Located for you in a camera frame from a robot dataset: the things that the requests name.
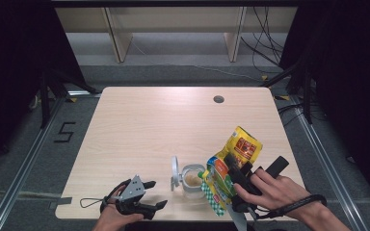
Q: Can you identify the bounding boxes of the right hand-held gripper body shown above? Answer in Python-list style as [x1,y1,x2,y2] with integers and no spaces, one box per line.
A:
[225,156,290,231]

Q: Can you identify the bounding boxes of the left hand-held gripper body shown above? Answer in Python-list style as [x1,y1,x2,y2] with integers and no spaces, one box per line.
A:
[115,174,157,221]

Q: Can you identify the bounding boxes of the yellow refill pouch green cap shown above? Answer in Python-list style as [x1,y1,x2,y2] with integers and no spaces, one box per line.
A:
[198,125,264,218]

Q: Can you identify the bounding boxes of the white lidded container with handle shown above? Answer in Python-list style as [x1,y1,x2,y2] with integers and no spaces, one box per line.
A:
[170,155,207,199]

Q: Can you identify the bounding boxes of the person's right hand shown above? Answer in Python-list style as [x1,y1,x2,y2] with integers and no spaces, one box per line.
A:
[233,168,322,220]

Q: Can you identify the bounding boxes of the person's left hand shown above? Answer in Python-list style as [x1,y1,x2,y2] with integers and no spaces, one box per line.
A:
[92,186,145,231]

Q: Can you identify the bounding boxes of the grey floor tape strip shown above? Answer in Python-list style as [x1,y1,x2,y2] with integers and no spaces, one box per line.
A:
[47,196,73,210]

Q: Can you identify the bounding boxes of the black metal stand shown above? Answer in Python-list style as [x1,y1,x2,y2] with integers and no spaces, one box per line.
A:
[39,67,98,130]
[260,57,315,125]

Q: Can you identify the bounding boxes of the black curtain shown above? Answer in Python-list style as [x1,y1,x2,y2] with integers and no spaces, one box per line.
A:
[0,0,89,176]
[278,0,370,206]

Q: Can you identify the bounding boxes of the beige shelf unit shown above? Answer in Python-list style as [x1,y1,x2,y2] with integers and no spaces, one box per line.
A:
[54,6,299,64]

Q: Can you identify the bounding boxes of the black wrist strap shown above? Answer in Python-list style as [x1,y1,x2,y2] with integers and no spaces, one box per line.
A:
[79,179,131,214]
[254,193,329,220]

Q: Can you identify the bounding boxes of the black floor cables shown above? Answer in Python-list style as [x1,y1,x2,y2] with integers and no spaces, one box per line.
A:
[277,103,304,127]

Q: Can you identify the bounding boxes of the metal floor rail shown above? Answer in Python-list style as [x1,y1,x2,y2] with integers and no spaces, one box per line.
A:
[289,95,364,231]
[0,95,66,231]

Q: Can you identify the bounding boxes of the bundle of black cables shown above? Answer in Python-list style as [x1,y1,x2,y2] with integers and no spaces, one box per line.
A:
[240,6,286,75]

